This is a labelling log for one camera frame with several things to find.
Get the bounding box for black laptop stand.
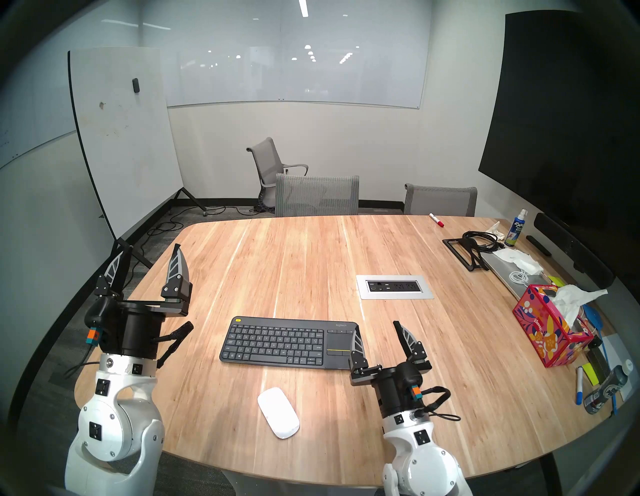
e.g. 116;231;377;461
442;237;488;272

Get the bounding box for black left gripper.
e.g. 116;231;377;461
84;243;194;360

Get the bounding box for large black wall screen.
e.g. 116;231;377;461
478;10;640;281

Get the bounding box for grey office chair with armrests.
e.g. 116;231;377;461
246;137;309;211

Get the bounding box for white charger with cloth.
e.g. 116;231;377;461
495;248;543;286

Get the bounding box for silver table power outlet box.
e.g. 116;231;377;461
356;274;434;301

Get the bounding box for black floor cables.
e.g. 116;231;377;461
140;202;261;251

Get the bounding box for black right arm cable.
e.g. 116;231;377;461
422;386;462;422

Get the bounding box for coiled black cable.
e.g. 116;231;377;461
462;230;506;252

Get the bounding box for glass wall whiteboard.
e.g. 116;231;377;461
140;0;433;109

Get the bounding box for black video sound bar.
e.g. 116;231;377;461
533;212;616;290

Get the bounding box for silver closed laptop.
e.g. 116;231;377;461
482;250;556;301

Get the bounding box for grey black can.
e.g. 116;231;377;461
584;365;628;415

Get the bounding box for whiteboard cleaner spray bottle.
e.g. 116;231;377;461
505;209;529;247

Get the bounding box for black braided cable sleeve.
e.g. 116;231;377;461
151;321;194;369

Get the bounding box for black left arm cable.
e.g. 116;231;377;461
65;345;108;378

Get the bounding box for white mouse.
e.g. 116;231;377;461
257;387;301;440

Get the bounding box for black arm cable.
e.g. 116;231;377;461
65;345;108;378
422;386;462;422

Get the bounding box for dark grey wireless keyboard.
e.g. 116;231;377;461
219;316;362;371

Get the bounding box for rolling white whiteboard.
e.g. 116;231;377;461
67;46;208;271

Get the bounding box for white tissue sticking out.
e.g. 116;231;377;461
552;284;609;328

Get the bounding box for red floral tissue box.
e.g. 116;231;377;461
512;284;596;369

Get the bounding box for low grey mesh chair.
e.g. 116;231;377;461
403;183;478;217

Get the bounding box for wide grey mesh chair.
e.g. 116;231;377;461
275;173;360;218

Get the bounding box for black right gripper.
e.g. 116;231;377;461
348;321;433;419

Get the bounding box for blue flat object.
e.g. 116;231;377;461
582;304;606;331

